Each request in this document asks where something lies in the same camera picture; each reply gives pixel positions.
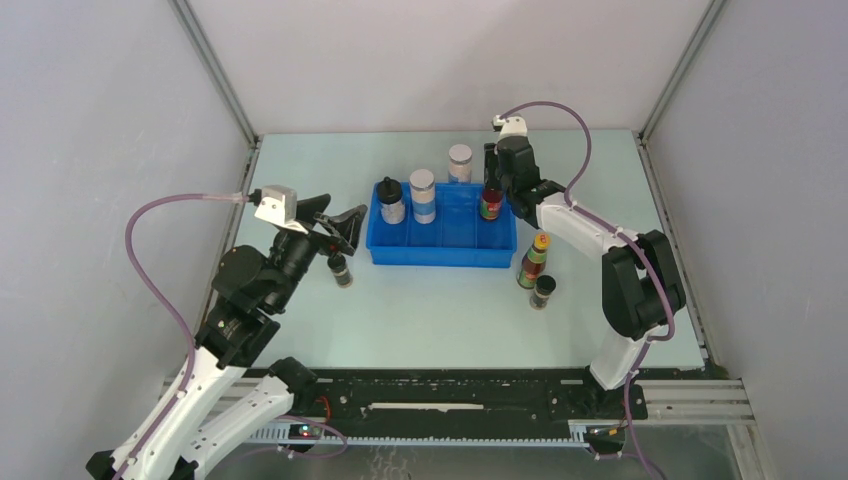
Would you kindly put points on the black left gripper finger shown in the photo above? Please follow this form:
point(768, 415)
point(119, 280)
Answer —
point(342, 232)
point(308, 209)

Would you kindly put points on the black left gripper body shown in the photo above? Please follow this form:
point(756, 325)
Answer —
point(296, 251)

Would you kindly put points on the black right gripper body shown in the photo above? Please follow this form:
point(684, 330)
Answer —
point(506, 178)

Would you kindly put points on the silver-lid blue-label jar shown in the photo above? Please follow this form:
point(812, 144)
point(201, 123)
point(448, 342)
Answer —
point(460, 164)
point(422, 195)

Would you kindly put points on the red sauce bottle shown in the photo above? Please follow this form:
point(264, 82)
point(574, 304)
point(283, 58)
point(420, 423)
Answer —
point(490, 204)
point(534, 261)

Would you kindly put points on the black-lid jar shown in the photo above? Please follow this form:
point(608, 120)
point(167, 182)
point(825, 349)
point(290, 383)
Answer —
point(390, 197)

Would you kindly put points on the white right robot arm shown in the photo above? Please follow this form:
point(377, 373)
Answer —
point(641, 287)

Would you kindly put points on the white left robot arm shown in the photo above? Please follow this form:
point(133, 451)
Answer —
point(182, 438)

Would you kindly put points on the small black-cap spice jar left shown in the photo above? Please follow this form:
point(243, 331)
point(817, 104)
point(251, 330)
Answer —
point(342, 272)

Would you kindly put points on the small black-cap spice jar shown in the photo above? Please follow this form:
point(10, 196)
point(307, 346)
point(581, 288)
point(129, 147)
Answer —
point(544, 286)
point(342, 272)

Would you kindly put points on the blue divided plastic bin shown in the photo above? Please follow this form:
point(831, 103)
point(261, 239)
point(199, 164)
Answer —
point(458, 237)

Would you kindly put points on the small black-cap spice jar right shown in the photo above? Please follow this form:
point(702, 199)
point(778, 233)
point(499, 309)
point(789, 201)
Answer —
point(544, 286)

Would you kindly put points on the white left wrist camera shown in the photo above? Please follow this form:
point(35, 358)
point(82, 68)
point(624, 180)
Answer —
point(277, 205)

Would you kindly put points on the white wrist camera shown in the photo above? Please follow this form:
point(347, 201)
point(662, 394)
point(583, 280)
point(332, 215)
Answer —
point(509, 126)
point(277, 205)

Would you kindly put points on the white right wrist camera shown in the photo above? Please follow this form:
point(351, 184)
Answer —
point(509, 126)

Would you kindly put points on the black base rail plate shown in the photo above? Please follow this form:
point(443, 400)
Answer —
point(465, 404)

